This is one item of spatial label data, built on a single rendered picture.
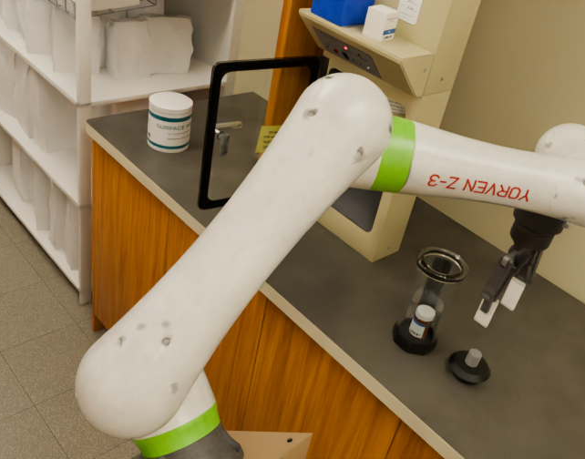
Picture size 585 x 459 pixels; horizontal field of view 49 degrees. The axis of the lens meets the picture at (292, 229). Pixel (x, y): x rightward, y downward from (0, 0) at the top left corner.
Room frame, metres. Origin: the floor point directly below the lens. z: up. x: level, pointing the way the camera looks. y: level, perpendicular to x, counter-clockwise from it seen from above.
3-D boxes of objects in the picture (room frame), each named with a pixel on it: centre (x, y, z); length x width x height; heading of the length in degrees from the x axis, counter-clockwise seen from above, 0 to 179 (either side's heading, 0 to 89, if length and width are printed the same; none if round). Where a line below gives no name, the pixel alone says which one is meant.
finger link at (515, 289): (1.09, -0.47, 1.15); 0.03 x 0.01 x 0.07; 48
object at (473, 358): (1.05, -0.44, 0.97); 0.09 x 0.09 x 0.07
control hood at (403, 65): (1.46, -0.06, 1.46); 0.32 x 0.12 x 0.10; 48
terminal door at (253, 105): (1.49, 0.14, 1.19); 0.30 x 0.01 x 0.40; 131
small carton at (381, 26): (1.43, -0.09, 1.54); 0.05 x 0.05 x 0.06; 56
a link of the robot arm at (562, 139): (1.04, -0.44, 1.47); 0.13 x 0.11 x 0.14; 5
